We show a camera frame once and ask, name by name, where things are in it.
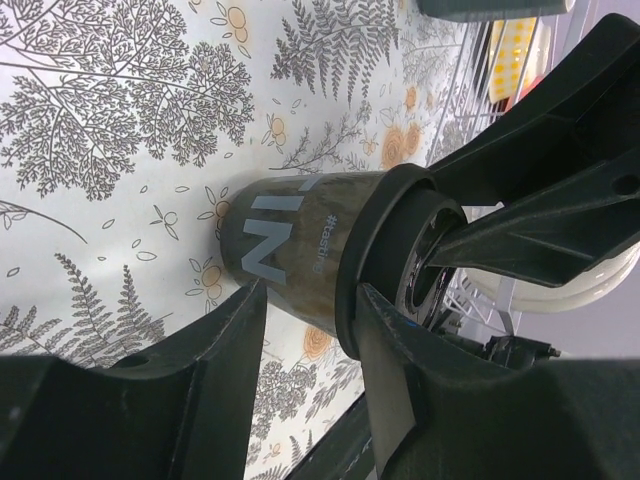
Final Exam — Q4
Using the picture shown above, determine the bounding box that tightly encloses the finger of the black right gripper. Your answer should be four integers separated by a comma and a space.
430, 13, 639, 205
428, 148, 639, 288

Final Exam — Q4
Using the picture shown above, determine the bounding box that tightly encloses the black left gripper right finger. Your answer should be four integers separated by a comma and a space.
354, 285, 639, 479

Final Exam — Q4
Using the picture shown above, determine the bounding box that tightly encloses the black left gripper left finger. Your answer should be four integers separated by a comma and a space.
1, 281, 267, 479

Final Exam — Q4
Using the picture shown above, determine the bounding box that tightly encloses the dark takeout coffee cup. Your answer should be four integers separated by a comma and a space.
220, 172, 383, 335

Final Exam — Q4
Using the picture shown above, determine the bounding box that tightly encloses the black plastic cup lid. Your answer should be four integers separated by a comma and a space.
335, 164, 467, 360

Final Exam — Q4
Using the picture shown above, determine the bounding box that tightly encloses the clear plastic dish rack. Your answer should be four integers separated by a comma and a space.
429, 1, 639, 341

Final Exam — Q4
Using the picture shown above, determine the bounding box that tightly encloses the yellow patterned bowl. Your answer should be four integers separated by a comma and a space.
487, 17, 536, 104

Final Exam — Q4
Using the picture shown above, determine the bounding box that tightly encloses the blue-grey ceramic mug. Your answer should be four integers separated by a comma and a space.
417, 0, 575, 23

